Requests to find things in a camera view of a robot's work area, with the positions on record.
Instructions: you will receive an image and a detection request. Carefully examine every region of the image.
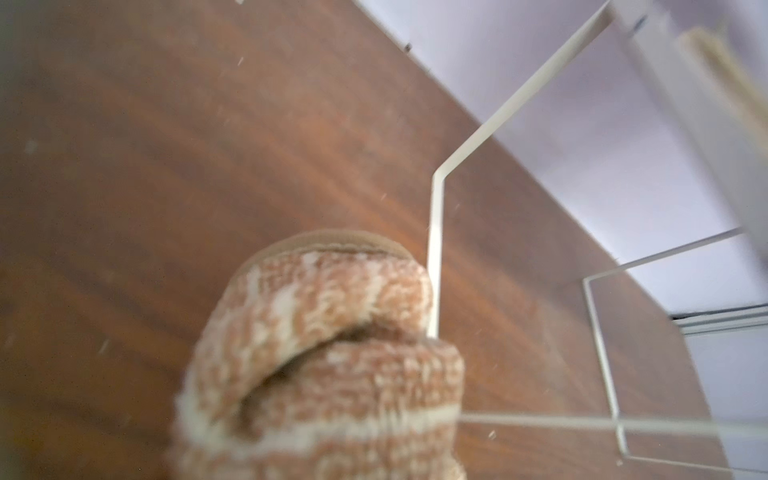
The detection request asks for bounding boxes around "brown striped cloth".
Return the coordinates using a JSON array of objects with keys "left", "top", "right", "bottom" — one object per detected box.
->
[{"left": 167, "top": 229, "right": 466, "bottom": 479}]

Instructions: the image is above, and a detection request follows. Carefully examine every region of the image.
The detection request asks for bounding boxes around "white wooden two-tier bookshelf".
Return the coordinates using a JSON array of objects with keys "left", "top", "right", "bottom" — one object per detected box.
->
[{"left": 424, "top": 0, "right": 768, "bottom": 475}]

